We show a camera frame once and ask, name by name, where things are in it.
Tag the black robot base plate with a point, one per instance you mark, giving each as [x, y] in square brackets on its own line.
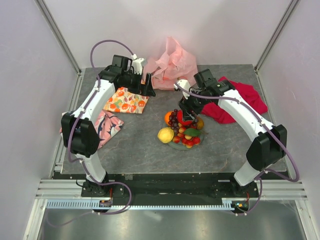
[214, 185]

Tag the blue-grey cable duct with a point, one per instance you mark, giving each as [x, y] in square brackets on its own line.
[96, 204]

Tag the yellow fake pear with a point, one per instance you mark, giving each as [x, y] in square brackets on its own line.
[165, 135]

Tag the brown fake kiwi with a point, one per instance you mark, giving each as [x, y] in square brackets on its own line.
[200, 123]

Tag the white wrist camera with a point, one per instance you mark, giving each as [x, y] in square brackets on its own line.
[184, 85]
[138, 64]

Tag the orange floral cloth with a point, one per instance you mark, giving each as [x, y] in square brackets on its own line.
[123, 101]

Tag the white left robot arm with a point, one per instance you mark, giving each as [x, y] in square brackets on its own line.
[118, 74]

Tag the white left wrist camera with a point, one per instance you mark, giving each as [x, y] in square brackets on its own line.
[138, 64]

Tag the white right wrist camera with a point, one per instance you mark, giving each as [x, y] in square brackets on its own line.
[184, 85]

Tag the orange fake mandarin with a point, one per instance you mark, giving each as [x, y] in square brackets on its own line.
[167, 117]

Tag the purple fake grape bunch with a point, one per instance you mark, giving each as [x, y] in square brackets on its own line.
[173, 120]

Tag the grey-green round plate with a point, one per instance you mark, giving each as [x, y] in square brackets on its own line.
[182, 137]

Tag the pink plastic bag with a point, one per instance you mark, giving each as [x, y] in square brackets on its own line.
[174, 64]

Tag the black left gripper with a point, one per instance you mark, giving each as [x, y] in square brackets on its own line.
[146, 89]

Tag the red yellow fake fruit bunch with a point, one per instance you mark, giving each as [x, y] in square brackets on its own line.
[189, 139]

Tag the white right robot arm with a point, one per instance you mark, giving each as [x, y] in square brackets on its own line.
[267, 140]

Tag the red fake apple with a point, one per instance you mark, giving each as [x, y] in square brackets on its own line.
[180, 119]

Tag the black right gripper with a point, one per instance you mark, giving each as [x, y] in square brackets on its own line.
[187, 107]

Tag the pink navy floral cloth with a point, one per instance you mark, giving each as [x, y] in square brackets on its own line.
[107, 125]

